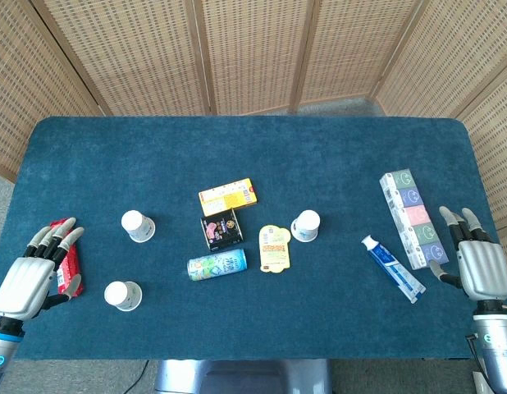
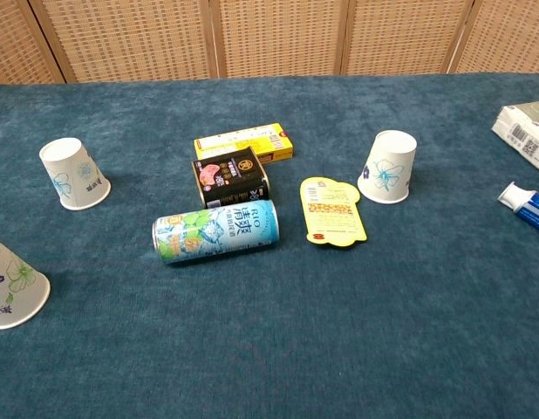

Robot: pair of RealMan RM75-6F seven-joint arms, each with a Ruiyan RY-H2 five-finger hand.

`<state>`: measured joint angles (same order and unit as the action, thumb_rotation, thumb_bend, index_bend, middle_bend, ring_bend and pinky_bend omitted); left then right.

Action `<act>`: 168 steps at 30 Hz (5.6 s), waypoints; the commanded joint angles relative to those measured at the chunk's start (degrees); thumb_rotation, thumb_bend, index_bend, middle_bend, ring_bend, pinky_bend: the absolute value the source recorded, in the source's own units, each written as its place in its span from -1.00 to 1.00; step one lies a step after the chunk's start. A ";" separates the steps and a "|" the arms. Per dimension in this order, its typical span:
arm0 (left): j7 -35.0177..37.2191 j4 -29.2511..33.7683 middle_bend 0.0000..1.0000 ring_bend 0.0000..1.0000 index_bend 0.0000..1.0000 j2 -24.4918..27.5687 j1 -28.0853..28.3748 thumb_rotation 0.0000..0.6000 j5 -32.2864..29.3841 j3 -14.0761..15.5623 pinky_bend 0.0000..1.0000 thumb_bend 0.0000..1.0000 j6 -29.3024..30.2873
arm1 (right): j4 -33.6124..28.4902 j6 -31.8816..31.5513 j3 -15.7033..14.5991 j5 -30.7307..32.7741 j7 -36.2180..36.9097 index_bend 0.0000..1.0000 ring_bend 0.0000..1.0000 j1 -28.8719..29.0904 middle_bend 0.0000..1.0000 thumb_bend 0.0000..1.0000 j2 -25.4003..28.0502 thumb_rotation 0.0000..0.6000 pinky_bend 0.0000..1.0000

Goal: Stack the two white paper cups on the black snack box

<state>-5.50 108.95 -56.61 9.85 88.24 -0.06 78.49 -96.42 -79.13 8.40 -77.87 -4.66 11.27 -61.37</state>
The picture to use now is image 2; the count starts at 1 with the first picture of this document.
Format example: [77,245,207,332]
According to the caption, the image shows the blue white toothpaste tube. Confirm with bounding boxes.
[496,181,539,237]

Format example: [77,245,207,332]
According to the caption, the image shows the yellow cardboard box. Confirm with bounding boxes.
[193,122,295,164]

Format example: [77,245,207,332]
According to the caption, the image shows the black rectangular tin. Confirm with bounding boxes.
[191,146,270,210]

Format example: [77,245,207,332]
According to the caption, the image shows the light blue drink can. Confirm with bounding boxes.
[152,199,281,265]

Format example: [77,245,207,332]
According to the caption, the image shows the multicolour tissue pack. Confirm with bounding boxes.
[490,100,539,179]

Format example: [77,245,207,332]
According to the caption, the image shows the yellow shaped card packet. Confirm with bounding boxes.
[299,175,368,249]

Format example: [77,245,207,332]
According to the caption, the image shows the blue table cloth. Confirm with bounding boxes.
[0,72,539,419]

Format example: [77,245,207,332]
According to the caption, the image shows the white paper cup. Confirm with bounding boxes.
[0,237,51,331]
[38,137,113,211]
[357,129,418,205]

